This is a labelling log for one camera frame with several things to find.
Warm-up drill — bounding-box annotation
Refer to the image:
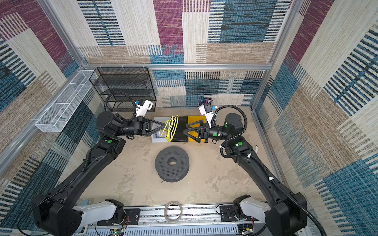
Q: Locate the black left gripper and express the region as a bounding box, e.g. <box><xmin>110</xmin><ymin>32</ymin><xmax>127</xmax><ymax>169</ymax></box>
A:
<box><xmin>114</xmin><ymin>120</ymin><xmax>164</xmax><ymax>140</ymax></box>

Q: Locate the clear coiled cable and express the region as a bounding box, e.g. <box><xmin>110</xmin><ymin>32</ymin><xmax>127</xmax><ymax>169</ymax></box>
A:
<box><xmin>163</xmin><ymin>201</ymin><xmax>184</xmax><ymax>223</ymax></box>

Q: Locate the white wire mesh basket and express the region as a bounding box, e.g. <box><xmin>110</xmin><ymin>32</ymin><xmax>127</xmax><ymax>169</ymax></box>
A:
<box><xmin>35</xmin><ymin>70</ymin><xmax>93</xmax><ymax>132</ymax></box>

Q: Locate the black wire mesh shelf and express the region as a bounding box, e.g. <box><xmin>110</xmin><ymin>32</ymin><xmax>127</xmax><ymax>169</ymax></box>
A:
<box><xmin>89</xmin><ymin>67</ymin><xmax>157</xmax><ymax>112</ymax></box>

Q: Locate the black plastic bin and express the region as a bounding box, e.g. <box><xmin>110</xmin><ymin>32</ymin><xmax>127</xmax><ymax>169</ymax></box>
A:
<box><xmin>171</xmin><ymin>117</ymin><xmax>189</xmax><ymax>143</ymax></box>

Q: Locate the pink metal pen bucket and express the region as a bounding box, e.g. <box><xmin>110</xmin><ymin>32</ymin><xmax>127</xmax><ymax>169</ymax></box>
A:
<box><xmin>198</xmin><ymin>98</ymin><xmax>213</xmax><ymax>112</ymax></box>

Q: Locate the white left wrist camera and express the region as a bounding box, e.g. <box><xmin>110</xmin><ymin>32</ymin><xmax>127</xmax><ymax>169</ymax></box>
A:
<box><xmin>135</xmin><ymin>99</ymin><xmax>153</xmax><ymax>117</ymax></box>

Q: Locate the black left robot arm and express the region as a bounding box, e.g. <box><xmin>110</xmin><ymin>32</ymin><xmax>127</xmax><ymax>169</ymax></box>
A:
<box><xmin>31</xmin><ymin>91</ymin><xmax>165</xmax><ymax>236</ymax></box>

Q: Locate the yellow plastic bin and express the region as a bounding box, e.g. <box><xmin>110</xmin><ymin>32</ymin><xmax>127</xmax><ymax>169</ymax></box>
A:
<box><xmin>187</xmin><ymin>115</ymin><xmax>208</xmax><ymax>142</ymax></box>

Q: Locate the white plastic bin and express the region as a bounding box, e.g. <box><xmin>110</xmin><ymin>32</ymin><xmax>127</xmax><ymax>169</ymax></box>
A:
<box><xmin>151</xmin><ymin>116</ymin><xmax>172</xmax><ymax>144</ymax></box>

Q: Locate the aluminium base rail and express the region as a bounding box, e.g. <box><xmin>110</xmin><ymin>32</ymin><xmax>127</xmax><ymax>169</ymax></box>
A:
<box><xmin>76</xmin><ymin>203</ymin><xmax>271</xmax><ymax>236</ymax></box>

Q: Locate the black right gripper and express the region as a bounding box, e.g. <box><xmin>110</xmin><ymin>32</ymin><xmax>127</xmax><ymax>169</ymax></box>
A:
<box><xmin>183</xmin><ymin>118</ymin><xmax>231</xmax><ymax>144</ymax></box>

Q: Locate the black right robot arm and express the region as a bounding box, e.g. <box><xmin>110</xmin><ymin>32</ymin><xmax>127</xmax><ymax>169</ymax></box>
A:
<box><xmin>183</xmin><ymin>105</ymin><xmax>327</xmax><ymax>236</ymax></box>

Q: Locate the yellow cable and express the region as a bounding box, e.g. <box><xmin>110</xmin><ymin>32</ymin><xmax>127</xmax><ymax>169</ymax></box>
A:
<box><xmin>158</xmin><ymin>114</ymin><xmax>180</xmax><ymax>143</ymax></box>

